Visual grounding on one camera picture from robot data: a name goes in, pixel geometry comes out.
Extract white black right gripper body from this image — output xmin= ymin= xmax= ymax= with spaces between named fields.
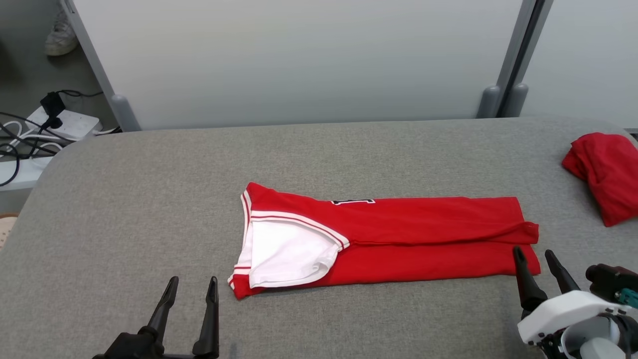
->
xmin=517 ymin=290 xmax=625 ymax=358

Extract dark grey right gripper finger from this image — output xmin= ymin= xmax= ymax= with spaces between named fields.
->
xmin=512 ymin=245 xmax=548 ymax=313
xmin=544 ymin=249 xmax=582 ymax=295

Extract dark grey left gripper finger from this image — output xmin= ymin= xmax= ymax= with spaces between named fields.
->
xmin=138 ymin=275 xmax=179 ymax=345
xmin=192 ymin=276 xmax=220 ymax=358

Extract red shorts white trim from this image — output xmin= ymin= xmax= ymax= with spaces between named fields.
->
xmin=562 ymin=132 xmax=638 ymax=227

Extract red jersey white sleeves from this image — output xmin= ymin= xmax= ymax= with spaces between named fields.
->
xmin=228 ymin=182 xmax=542 ymax=300

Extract beige woven basket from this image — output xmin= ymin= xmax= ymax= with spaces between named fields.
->
xmin=0 ymin=213 xmax=20 ymax=250

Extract grey partition foot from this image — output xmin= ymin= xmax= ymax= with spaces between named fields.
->
xmin=109 ymin=93 xmax=142 ymax=132
xmin=477 ymin=84 xmax=501 ymax=119
xmin=500 ymin=82 xmax=529 ymax=118

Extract white flat floor box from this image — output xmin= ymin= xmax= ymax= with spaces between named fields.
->
xmin=0 ymin=157 xmax=53 ymax=193

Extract narrow white partition panel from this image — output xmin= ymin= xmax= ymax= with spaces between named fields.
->
xmin=520 ymin=0 xmax=638 ymax=129

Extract black plug adapter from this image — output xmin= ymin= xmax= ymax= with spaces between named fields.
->
xmin=39 ymin=91 xmax=67 ymax=130

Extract wide white partition panel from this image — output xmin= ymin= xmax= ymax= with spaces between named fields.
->
xmin=72 ymin=0 xmax=522 ymax=131

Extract white sneaker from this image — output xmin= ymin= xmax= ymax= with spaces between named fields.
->
xmin=43 ymin=9 xmax=79 ymax=57

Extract black right cable teal connector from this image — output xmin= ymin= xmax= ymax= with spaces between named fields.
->
xmin=615 ymin=288 xmax=638 ymax=309

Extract looped black floor cable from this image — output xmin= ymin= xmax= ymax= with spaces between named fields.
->
xmin=0 ymin=112 xmax=61 ymax=188

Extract white floor cable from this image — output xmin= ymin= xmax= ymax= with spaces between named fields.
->
xmin=0 ymin=121 xmax=63 ymax=160

